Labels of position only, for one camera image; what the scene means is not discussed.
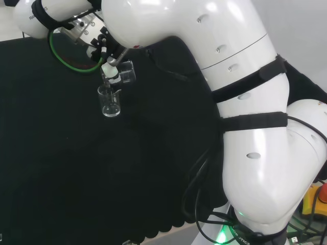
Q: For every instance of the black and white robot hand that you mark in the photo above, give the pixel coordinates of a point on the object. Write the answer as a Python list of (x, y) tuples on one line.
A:
[(110, 72)]

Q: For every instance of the small clear glass beaker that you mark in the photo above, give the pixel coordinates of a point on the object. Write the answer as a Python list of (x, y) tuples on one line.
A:
[(127, 74)]

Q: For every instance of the clear glass beaker with markings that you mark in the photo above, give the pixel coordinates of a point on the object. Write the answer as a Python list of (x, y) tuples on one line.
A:
[(110, 109)]

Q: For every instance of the black bench cloth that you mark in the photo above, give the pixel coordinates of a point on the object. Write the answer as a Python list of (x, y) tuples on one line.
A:
[(64, 166)]

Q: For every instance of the yellow emergency stop button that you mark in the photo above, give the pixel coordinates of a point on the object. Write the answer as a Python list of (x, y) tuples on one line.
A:
[(313, 199)]

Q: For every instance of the silver usb plug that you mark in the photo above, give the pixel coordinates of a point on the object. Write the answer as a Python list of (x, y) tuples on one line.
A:
[(295, 240)]

